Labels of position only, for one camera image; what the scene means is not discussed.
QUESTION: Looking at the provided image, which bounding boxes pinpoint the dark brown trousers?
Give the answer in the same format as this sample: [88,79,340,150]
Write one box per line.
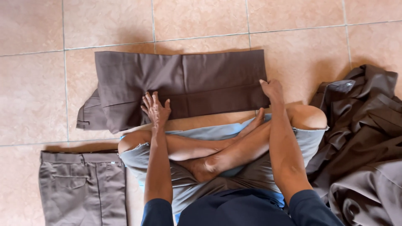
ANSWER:
[76,49,271,135]

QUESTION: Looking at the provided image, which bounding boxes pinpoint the person's grey shorts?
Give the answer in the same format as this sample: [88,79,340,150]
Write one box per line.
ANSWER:
[119,127,329,214]

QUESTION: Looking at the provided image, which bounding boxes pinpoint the heap of brown clothes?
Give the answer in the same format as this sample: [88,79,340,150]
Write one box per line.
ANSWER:
[306,64,402,226]

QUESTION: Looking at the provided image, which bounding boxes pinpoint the person's left leg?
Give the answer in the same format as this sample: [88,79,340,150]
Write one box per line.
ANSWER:
[118,108,266,162]

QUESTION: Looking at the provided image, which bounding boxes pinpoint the person's right hand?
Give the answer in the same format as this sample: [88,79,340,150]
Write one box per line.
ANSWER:
[259,79,285,104]

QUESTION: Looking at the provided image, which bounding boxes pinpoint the person's left hand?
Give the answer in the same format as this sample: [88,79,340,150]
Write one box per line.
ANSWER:
[141,91,172,127]

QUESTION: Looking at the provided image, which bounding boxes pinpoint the person's dark blue shirt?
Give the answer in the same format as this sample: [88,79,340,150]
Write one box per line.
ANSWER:
[141,188,345,226]

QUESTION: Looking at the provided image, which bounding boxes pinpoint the folded grey-brown trousers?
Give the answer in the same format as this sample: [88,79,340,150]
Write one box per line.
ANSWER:
[39,150,128,226]

